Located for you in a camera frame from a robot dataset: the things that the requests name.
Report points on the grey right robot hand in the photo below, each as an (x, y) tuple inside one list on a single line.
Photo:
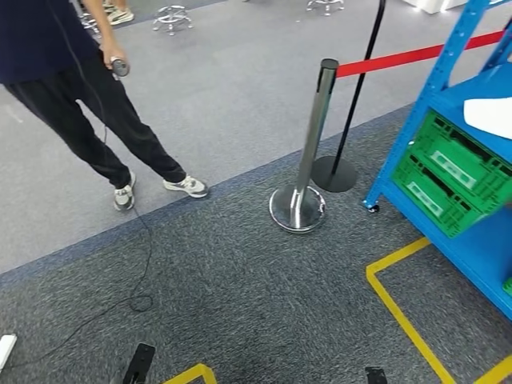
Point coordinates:
[(376, 377)]

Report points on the blue metal shelf rack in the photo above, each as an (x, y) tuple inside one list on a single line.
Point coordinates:
[(479, 249)]

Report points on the white plastic cover part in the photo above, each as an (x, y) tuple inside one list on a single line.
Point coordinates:
[(491, 116)]

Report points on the yellow floor tape square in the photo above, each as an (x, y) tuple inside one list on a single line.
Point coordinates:
[(192, 373), (399, 318)]

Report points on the green folded plastic crate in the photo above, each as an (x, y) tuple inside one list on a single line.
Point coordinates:
[(472, 154), (439, 212), (507, 287)]

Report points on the chrome round base stanchion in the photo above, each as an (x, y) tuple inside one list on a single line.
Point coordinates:
[(303, 206)]

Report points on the black round base stanchion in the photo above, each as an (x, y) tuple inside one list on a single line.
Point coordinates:
[(334, 175)]

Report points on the red barrier belt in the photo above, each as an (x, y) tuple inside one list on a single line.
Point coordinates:
[(399, 57)]

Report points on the chrome stool base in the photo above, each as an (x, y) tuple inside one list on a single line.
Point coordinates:
[(325, 5), (90, 24), (172, 16)]

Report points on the grey handheld controller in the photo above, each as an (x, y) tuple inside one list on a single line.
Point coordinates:
[(120, 67)]

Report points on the white power strip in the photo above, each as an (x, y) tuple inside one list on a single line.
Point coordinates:
[(6, 350)]

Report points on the person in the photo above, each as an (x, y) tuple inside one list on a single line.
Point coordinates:
[(47, 42), (120, 16)]

